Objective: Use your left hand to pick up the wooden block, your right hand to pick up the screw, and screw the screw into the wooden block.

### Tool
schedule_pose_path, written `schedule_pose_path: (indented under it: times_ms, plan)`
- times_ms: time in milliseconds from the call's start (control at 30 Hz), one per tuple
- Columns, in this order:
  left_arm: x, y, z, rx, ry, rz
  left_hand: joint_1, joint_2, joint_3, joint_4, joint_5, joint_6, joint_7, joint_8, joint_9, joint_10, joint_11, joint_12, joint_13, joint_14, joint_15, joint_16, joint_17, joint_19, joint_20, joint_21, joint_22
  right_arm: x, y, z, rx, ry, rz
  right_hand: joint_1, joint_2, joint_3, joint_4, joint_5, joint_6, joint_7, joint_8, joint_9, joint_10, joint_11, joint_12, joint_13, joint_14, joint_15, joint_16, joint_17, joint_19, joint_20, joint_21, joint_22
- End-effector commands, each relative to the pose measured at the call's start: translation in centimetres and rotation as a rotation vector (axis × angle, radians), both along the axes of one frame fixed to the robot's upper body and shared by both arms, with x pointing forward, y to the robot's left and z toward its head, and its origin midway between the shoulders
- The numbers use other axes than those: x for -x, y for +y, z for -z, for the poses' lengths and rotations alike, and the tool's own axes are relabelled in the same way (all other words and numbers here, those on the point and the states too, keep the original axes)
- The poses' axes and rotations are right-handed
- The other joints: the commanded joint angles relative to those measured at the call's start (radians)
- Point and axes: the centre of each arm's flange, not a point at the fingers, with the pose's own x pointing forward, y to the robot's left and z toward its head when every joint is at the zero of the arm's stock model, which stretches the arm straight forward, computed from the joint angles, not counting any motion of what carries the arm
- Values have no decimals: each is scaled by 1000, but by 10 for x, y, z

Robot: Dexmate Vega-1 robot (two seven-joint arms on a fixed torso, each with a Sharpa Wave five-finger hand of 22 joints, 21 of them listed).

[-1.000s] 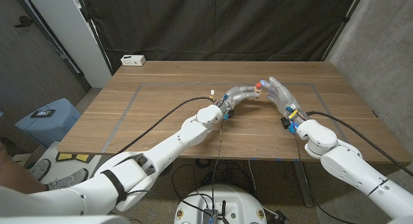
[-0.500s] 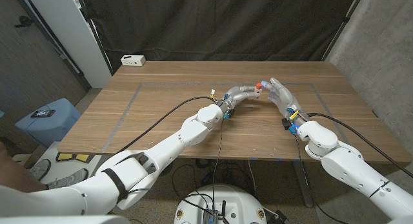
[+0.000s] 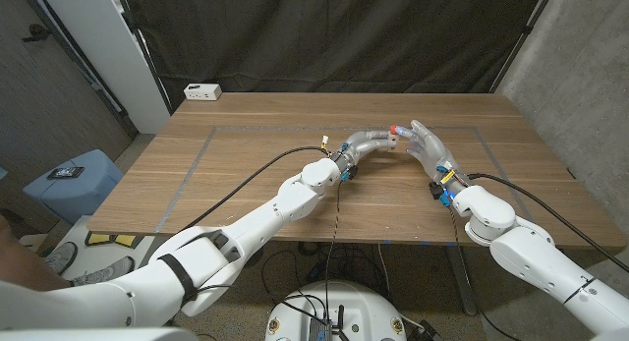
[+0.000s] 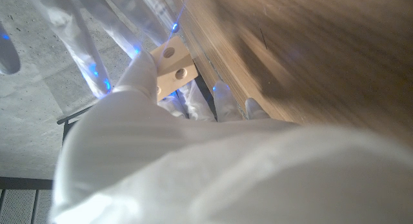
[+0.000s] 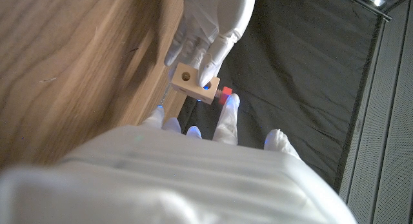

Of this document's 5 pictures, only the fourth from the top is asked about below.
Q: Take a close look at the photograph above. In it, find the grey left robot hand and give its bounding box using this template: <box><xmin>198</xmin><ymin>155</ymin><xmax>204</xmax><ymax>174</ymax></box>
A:
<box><xmin>51</xmin><ymin>51</ymin><xmax>413</xmax><ymax>224</ymax></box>

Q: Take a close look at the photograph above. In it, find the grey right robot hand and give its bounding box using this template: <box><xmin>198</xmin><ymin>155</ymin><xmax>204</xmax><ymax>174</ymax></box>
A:
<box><xmin>0</xmin><ymin>0</ymin><xmax>181</xmax><ymax>99</ymax></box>

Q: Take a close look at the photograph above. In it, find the wooden block with holes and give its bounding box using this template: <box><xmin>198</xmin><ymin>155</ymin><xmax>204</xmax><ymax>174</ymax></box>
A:
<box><xmin>150</xmin><ymin>36</ymin><xmax>199</xmax><ymax>102</ymax></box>

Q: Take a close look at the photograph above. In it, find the wooden table panel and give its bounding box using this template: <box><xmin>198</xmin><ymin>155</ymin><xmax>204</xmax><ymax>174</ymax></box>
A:
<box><xmin>180</xmin><ymin>23</ymin><xmax>249</xmax><ymax>120</ymax></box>

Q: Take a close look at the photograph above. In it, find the white perforated panel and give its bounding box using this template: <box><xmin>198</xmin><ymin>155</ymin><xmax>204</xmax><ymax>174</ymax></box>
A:
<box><xmin>0</xmin><ymin>188</ymin><xmax>54</xmax><ymax>224</ymax></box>

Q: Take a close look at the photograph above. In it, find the black backdrop frame pole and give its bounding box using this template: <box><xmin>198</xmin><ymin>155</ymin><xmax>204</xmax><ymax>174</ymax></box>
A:
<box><xmin>56</xmin><ymin>105</ymin><xmax>96</xmax><ymax>144</ymax></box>

